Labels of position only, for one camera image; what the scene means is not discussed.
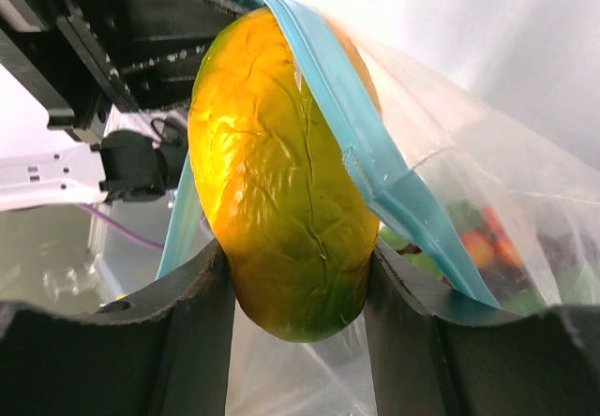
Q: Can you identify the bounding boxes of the yellow fake fruit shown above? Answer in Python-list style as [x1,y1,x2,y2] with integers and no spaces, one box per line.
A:
[187,7,380,343]

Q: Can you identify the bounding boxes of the small orange red fake fruit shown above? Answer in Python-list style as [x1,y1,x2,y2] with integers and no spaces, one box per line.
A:
[459,205,523,270]

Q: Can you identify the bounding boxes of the clear zip top bag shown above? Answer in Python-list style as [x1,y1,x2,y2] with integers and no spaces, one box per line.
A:
[157,0,599,415]

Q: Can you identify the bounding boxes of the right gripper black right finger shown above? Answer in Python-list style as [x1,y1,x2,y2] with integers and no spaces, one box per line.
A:
[365,243,599,415]

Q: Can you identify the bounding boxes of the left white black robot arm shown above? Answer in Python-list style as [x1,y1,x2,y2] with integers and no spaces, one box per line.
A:
[1,0,249,210]

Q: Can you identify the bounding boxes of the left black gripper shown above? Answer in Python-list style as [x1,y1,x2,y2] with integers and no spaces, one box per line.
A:
[1,0,249,142]

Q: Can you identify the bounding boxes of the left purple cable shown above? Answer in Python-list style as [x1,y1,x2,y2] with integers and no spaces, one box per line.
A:
[77,202,165,251]

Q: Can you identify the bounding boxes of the dark purple fake grapes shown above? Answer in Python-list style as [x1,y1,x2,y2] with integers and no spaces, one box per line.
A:
[479,234,583,301]

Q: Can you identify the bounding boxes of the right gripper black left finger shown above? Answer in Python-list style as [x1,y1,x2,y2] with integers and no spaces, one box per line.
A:
[1,242,234,415]

